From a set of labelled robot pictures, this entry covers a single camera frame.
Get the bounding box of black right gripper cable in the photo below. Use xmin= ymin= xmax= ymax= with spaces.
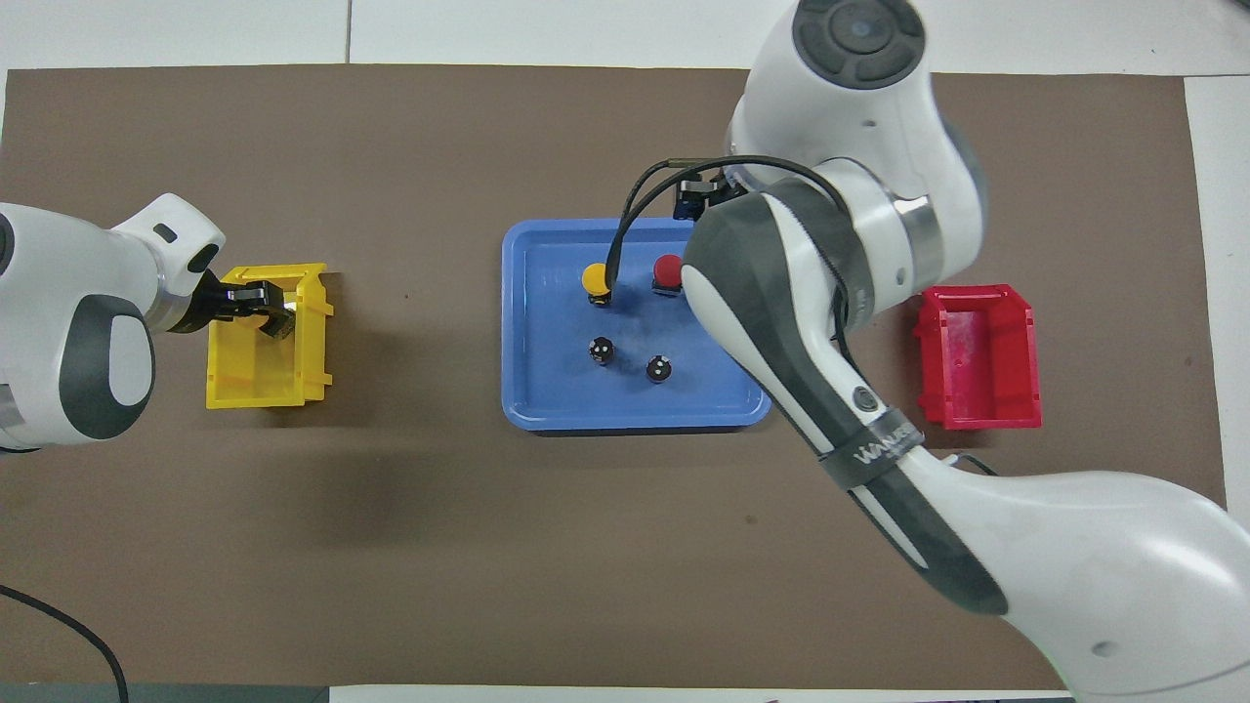
xmin=605 ymin=156 xmax=851 ymax=294

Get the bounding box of blue plastic tray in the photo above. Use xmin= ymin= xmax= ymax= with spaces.
xmin=501 ymin=216 xmax=773 ymax=433

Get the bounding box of yellow plastic bin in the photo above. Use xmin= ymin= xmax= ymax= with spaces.
xmin=205 ymin=262 xmax=335 ymax=410

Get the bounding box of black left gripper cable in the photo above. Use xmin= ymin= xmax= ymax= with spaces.
xmin=0 ymin=584 xmax=130 ymax=703

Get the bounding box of brown table mat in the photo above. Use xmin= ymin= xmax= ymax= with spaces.
xmin=0 ymin=64 xmax=1243 ymax=690

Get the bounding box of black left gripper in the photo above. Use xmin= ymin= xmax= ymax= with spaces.
xmin=176 ymin=271 xmax=284 ymax=335

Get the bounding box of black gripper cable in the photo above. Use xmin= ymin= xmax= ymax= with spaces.
xmin=0 ymin=584 xmax=130 ymax=703
xmin=605 ymin=156 xmax=851 ymax=294

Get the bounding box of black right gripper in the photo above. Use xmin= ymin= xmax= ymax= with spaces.
xmin=679 ymin=168 xmax=748 ymax=206

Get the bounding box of red plastic bin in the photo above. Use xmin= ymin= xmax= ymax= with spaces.
xmin=914 ymin=283 xmax=1043 ymax=432

